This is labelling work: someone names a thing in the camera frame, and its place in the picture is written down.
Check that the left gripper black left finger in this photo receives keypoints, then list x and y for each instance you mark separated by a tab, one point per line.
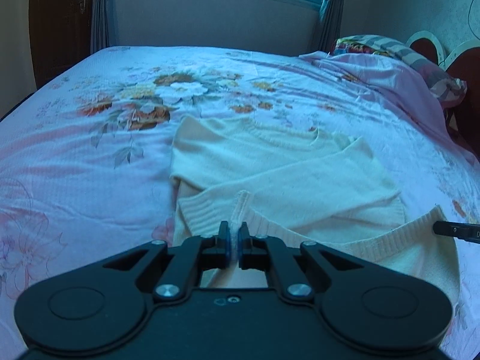
196	255

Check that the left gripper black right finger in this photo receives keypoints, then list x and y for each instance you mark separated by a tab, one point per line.
271	256

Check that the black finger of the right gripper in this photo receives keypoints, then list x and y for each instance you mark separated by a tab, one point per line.
468	232

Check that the cream knit sweater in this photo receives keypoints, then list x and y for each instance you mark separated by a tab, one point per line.
303	187

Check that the red white headboard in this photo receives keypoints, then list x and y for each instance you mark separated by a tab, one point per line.
462	66

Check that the colourful striped pillow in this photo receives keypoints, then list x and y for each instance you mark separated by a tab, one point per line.
448	90

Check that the floral pink bed quilt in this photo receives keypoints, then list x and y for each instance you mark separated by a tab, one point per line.
86	160

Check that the right teal curtain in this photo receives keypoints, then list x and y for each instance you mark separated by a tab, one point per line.
331	14

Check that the left grey curtain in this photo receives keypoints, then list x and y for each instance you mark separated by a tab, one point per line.
102	25

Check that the dark wooden wardrobe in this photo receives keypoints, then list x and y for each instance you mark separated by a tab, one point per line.
59	34

